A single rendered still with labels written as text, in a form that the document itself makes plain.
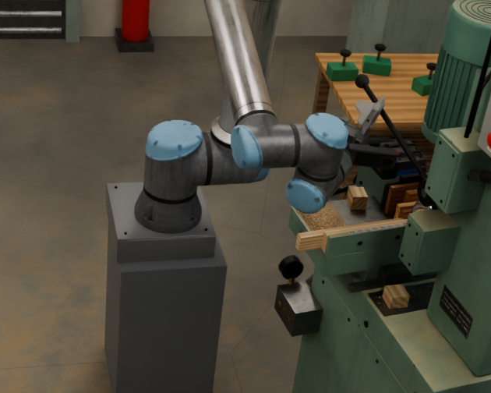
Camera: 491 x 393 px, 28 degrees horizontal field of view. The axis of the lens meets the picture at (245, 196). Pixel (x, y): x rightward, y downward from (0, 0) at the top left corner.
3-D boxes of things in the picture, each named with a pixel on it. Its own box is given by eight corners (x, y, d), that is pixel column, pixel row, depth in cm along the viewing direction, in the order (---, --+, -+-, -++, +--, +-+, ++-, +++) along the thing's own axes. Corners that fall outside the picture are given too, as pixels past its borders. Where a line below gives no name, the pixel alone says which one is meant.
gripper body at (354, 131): (341, 112, 228) (319, 137, 219) (375, 128, 225) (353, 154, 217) (334, 138, 233) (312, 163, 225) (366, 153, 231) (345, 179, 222)
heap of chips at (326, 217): (327, 203, 243) (330, 190, 241) (352, 235, 233) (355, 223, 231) (294, 207, 240) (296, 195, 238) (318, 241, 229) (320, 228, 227)
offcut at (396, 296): (382, 296, 231) (384, 285, 229) (399, 295, 232) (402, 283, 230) (389, 309, 227) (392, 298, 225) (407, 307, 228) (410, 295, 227)
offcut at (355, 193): (365, 210, 242) (368, 196, 240) (351, 210, 242) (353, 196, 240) (360, 200, 246) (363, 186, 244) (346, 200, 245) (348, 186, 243)
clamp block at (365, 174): (402, 178, 262) (408, 149, 257) (427, 206, 252) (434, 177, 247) (353, 184, 257) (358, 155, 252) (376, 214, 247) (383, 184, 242)
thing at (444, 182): (456, 185, 209) (471, 125, 200) (478, 209, 202) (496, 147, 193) (422, 190, 206) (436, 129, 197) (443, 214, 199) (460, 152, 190)
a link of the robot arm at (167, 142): (138, 171, 277) (141, 117, 267) (197, 168, 282) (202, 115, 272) (148, 202, 265) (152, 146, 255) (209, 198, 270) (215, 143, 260)
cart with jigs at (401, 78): (435, 158, 445) (468, 29, 410) (484, 233, 400) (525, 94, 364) (296, 161, 431) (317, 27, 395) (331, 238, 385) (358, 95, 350)
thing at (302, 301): (300, 302, 267) (304, 279, 262) (319, 331, 257) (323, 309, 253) (272, 307, 264) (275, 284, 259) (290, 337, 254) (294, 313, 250)
